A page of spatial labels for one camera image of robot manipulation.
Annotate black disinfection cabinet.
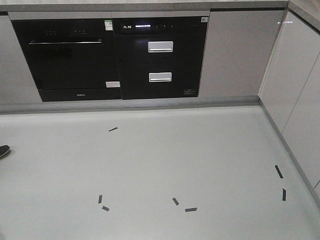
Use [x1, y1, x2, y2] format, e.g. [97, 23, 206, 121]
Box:
[112, 16, 209, 100]

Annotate silver drawer handle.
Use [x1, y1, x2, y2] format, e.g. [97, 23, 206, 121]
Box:
[148, 72, 172, 83]
[147, 41, 174, 53]

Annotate grey side cabinet doors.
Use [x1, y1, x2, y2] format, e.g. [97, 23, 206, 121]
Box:
[259, 11, 320, 187]

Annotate upper silver drawer handle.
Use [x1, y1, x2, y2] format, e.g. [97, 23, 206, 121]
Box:
[147, 41, 174, 53]

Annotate black built-in dishwasher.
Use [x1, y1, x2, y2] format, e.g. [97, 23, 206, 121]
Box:
[12, 18, 122, 102]

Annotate black tape strip right lower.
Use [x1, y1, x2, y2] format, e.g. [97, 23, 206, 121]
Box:
[282, 188, 287, 201]

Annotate black tape strip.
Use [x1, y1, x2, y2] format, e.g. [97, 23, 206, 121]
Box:
[172, 197, 179, 206]
[274, 164, 284, 179]
[282, 188, 287, 201]

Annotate black tape strip right upper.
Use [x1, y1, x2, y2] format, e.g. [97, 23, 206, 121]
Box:
[274, 164, 284, 179]

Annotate lower silver drawer handle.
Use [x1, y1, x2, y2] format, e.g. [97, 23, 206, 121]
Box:
[148, 72, 172, 83]

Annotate black tape piece centre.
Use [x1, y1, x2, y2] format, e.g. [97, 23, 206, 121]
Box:
[184, 207, 198, 213]

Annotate black tape strip centre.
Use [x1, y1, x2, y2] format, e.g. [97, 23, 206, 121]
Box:
[172, 197, 179, 206]

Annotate grey cabinet door panel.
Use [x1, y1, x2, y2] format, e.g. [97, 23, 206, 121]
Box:
[199, 10, 284, 97]

